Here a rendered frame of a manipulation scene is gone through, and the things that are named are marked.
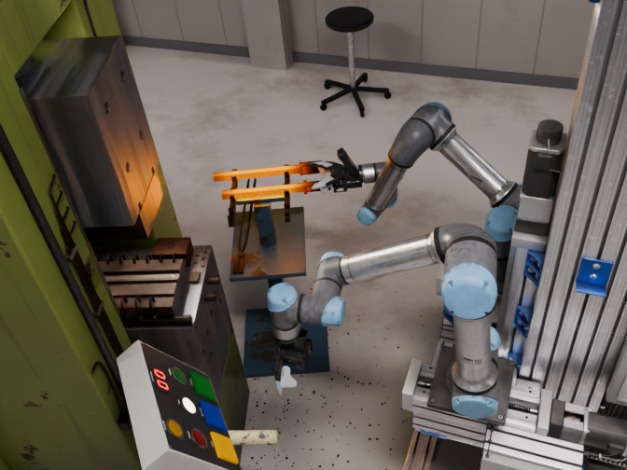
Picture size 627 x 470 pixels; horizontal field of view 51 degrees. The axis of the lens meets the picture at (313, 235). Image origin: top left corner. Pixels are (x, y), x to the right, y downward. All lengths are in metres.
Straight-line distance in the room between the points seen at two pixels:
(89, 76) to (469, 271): 0.99
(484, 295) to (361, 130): 3.13
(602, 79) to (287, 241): 1.55
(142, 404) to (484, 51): 3.85
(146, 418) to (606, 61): 1.26
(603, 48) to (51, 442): 1.85
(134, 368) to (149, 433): 0.19
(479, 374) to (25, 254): 1.11
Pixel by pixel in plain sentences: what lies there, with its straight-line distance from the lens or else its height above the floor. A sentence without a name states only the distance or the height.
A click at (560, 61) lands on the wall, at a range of 4.92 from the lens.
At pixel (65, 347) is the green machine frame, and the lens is 1.82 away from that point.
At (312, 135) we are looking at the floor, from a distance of 4.46.
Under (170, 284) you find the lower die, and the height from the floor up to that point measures 0.99.
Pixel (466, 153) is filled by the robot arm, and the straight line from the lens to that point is 2.28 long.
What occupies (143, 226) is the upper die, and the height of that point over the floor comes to 1.32.
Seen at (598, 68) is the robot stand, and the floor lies 1.80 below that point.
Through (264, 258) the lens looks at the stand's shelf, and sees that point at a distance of 2.63.
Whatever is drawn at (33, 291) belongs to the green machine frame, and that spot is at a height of 1.41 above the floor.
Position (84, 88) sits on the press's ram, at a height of 1.76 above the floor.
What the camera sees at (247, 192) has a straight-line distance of 2.53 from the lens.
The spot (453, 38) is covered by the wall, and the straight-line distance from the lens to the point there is 4.93.
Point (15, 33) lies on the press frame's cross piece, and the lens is 1.65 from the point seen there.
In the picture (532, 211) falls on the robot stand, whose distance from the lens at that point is 1.80.
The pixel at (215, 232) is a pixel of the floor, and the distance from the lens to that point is 3.81.
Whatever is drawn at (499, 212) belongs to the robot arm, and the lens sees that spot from 2.22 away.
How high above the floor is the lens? 2.49
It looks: 43 degrees down
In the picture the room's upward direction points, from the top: 7 degrees counter-clockwise
